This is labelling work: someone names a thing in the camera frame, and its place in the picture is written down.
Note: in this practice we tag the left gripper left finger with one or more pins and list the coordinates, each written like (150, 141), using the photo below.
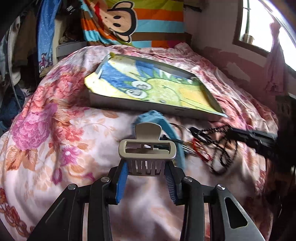
(64, 219)

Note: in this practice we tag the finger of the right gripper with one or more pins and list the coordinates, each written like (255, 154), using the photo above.
(253, 139)

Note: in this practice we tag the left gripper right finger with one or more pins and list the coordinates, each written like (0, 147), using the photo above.
(209, 207)

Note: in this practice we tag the beige plastic hair claw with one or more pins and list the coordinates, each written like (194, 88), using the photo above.
(147, 154)

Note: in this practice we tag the thin silver bangle rings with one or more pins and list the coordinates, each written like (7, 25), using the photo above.
(182, 134)

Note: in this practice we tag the pink window curtain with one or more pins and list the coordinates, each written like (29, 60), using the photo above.
(275, 63)

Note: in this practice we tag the grey tray with drawing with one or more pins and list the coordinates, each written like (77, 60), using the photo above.
(139, 84)

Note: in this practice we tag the striped monkey blanket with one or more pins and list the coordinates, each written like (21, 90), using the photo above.
(141, 24)

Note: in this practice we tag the hanging clothes in wardrobe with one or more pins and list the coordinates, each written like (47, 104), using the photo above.
(19, 68)

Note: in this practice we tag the blue dotted wardrobe curtain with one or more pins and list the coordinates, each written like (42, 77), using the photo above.
(45, 32)

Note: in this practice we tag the window with dark frame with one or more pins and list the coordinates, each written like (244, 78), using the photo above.
(253, 31)

